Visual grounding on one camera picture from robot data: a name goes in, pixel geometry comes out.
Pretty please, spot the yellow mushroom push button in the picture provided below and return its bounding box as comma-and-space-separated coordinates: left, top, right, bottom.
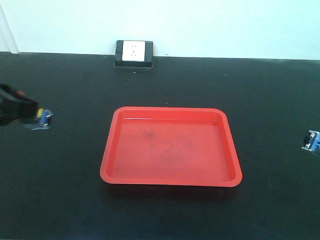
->
301, 130, 320, 155

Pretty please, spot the red plastic tray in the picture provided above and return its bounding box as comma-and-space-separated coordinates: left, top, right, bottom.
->
99, 106, 243, 188

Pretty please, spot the red mushroom push button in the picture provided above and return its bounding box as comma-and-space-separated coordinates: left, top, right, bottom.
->
22, 108, 54, 131

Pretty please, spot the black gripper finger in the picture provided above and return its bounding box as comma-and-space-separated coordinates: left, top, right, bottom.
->
0, 99, 23, 126
0, 84, 38, 118

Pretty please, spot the black white wall socket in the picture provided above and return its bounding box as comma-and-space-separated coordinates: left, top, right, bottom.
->
114, 40, 154, 68

